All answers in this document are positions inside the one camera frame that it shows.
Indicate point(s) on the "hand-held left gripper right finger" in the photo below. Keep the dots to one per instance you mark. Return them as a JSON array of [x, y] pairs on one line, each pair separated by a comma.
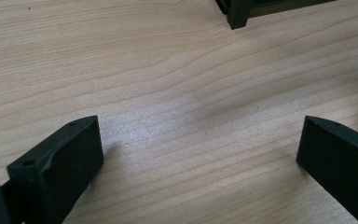
[[341, 161]]

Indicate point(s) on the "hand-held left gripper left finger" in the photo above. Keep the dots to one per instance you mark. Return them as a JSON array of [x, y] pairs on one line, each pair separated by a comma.
[[59, 161]]

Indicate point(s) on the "black two-tier metal rack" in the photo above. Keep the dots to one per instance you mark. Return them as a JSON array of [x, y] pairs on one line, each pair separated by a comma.
[[239, 12]]

